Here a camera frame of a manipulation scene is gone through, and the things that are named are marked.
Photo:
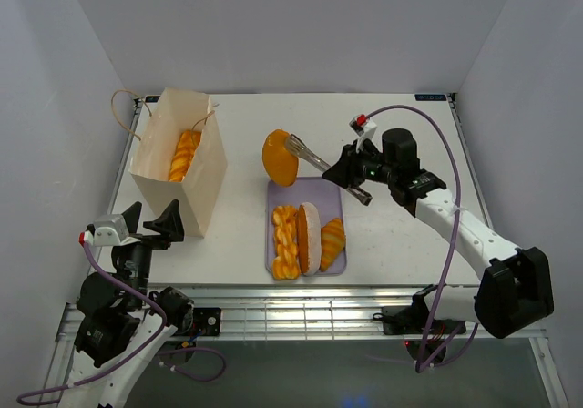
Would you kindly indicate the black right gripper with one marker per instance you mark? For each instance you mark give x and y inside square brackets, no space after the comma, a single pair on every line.
[344,171]

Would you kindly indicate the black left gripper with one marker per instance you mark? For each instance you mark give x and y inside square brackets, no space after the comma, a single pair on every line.
[170,225]

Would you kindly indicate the metal serving tongs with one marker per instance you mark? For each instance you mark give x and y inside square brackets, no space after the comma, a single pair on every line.
[297,148]

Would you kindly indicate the oval orange bread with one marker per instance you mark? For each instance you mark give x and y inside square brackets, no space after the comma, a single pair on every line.
[281,166]

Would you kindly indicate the white sugared bread slice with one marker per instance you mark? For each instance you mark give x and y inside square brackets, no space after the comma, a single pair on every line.
[309,238]

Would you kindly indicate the long twisted braided bread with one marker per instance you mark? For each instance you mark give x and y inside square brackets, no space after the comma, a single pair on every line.
[184,154]

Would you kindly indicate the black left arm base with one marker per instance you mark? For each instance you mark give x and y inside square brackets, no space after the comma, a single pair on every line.
[201,322]

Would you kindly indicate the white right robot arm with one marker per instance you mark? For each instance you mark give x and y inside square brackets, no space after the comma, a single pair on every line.
[514,288]

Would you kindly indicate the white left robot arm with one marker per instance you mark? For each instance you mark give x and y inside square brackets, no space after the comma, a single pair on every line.
[124,323]

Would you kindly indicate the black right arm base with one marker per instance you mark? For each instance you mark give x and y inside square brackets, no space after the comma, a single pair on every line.
[412,320]

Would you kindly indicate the beige paper bag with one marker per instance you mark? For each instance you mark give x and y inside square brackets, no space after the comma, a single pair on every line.
[178,110]

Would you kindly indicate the lavender plastic tray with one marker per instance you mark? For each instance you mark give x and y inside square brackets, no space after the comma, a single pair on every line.
[325,196]

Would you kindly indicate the small striped croissant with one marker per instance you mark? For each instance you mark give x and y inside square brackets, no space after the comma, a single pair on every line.
[333,242]

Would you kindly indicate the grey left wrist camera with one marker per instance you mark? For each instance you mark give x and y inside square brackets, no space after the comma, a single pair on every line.
[107,231]

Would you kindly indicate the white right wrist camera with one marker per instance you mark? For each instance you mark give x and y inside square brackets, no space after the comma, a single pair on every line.
[364,127]

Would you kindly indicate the aluminium frame rail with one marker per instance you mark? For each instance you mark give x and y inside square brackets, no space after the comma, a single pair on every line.
[390,255]

